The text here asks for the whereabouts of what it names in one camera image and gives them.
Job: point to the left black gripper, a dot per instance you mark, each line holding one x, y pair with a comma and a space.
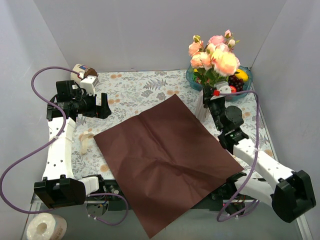
99, 105

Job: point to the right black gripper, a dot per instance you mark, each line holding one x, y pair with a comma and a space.
208, 97

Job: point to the peach rose stem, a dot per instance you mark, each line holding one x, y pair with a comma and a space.
200, 60
223, 65

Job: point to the pale pink rose stem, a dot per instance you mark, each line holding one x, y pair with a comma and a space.
210, 48

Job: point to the deep pink rose stem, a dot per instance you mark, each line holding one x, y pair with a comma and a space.
227, 39

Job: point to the red wrapping paper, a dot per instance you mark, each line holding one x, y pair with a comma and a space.
165, 162

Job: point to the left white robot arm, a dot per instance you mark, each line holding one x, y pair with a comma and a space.
58, 187

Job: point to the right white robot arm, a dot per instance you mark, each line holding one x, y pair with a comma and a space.
289, 193

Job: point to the white ceramic vase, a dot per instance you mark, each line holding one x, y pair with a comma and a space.
202, 111

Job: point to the red apple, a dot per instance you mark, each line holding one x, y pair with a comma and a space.
233, 89

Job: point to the floral patterned table mat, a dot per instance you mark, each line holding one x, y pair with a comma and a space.
129, 94

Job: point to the dark red grape bunch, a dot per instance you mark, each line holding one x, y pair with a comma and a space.
237, 83

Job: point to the right yellow mango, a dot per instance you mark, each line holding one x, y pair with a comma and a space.
241, 75

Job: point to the teal plastic fruit basket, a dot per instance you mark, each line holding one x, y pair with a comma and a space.
194, 84

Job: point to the brown-ended paper roll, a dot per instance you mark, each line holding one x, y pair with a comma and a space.
84, 72

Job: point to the white tissue roll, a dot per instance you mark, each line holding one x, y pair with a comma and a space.
46, 226

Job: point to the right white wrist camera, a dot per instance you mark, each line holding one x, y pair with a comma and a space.
221, 88

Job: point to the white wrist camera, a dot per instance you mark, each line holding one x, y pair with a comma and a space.
221, 88
89, 84

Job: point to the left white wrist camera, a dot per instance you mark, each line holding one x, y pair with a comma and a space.
89, 84

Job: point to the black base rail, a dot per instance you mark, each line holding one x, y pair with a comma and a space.
109, 197

